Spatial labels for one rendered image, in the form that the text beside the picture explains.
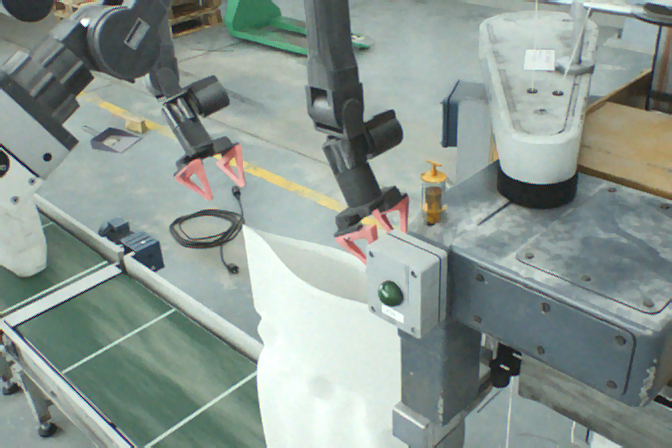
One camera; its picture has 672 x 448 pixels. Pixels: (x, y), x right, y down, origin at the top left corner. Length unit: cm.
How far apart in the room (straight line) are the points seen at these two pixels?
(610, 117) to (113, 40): 67
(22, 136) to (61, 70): 8
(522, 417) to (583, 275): 175
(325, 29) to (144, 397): 130
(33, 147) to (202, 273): 237
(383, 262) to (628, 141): 40
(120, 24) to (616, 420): 75
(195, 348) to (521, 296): 154
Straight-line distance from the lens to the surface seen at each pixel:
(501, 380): 103
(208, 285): 308
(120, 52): 84
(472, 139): 120
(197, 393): 202
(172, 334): 224
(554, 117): 85
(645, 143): 102
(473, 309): 78
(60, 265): 270
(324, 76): 103
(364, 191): 108
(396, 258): 74
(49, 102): 83
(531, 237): 78
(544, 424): 244
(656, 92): 115
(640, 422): 97
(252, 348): 209
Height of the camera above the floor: 174
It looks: 31 degrees down
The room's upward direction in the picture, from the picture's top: 4 degrees counter-clockwise
